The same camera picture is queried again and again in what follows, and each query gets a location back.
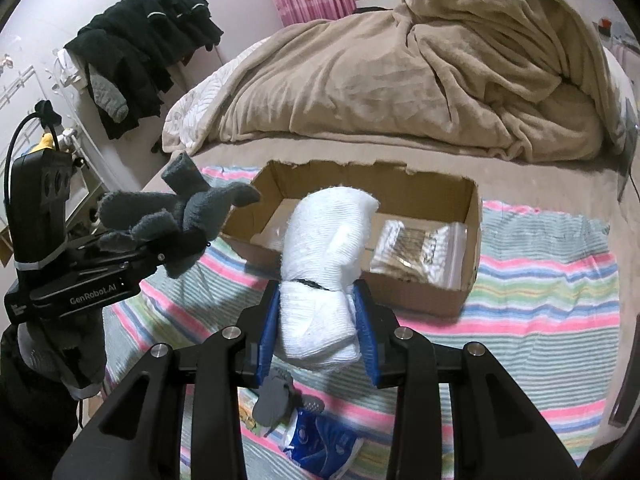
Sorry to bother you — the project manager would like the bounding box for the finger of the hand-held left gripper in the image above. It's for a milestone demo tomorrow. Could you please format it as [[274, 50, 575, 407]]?
[[142, 230, 212, 267]]

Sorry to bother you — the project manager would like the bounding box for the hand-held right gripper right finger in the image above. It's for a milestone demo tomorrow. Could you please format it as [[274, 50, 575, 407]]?
[[350, 281, 583, 480]]

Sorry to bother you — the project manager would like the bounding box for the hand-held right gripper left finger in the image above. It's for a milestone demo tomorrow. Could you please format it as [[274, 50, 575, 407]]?
[[52, 279, 281, 480]]

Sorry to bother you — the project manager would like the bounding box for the grey knit glove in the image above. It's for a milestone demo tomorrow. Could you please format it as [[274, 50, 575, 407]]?
[[97, 152, 262, 279]]

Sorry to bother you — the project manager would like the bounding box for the cardboard box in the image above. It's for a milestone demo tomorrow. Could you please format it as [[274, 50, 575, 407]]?
[[220, 160, 484, 319]]

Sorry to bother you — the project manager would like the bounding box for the white cloth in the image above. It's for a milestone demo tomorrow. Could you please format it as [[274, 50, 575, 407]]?
[[277, 187, 381, 374]]

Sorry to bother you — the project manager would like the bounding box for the person's left forearm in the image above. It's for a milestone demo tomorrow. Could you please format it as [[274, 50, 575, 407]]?
[[0, 322, 107, 480]]

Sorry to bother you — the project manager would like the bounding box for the small grey cloth item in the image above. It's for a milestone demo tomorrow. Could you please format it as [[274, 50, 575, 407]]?
[[254, 367, 304, 432]]

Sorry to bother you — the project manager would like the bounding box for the yellow printed packet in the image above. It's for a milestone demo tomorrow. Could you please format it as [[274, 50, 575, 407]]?
[[239, 389, 264, 429]]

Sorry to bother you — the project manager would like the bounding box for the clear bag of cotton swabs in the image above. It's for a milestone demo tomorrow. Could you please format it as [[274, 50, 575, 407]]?
[[370, 217, 469, 292]]

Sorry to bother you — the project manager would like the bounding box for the blue and white packet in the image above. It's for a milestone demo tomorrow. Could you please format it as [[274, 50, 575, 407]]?
[[282, 407, 364, 479]]

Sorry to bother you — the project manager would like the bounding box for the white patterned bed sheet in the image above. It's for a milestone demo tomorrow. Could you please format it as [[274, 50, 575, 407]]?
[[160, 42, 262, 157]]

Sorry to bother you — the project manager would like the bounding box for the yellow toy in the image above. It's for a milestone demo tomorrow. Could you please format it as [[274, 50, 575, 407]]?
[[27, 132, 57, 156]]

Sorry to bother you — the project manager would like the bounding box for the striped pastel blanket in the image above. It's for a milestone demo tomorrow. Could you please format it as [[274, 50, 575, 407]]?
[[102, 162, 622, 480]]

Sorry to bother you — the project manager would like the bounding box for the grey knit sock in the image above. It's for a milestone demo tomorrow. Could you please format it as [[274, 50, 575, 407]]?
[[89, 62, 131, 124]]

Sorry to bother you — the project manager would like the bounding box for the pile of black clothes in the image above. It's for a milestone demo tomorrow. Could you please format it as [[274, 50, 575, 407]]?
[[65, 0, 225, 156]]

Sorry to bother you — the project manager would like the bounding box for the beige fleece blanket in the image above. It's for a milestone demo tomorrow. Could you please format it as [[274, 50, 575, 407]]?
[[192, 0, 629, 163]]

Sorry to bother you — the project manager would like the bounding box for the bed with tan sheet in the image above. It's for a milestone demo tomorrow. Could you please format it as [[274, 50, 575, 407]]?
[[140, 40, 640, 346]]

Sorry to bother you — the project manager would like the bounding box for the white wire rack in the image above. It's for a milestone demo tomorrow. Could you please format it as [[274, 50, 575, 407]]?
[[0, 47, 123, 261]]

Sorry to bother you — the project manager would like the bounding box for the black cable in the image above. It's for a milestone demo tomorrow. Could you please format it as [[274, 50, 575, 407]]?
[[7, 101, 63, 162]]

